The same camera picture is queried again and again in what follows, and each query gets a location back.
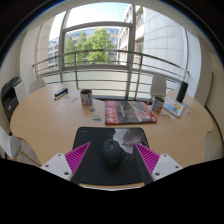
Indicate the metal balcony railing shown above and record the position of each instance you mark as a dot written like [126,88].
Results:
[100,52]

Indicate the white blue booklet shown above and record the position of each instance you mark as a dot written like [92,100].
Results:
[174,106]

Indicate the black printer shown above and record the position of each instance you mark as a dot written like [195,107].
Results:
[10,98]

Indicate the black cylinder speaker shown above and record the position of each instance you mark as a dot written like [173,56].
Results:
[182,92]

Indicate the black computer mouse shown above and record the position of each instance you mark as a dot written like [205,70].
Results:
[112,155]

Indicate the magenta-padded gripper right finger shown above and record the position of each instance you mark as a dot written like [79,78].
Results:
[165,165]

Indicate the white chair with wooden legs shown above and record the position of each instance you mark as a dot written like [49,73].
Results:
[10,143]

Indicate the red magazine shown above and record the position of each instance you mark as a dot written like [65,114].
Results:
[130,112]

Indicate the small blue green card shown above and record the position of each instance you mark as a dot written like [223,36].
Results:
[92,109]
[96,118]

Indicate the blue black small box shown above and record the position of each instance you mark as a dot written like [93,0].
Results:
[61,93]

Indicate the black printed mouse pad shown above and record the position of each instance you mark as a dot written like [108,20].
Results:
[95,170]

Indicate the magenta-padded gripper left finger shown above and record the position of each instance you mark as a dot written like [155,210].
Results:
[60,165]

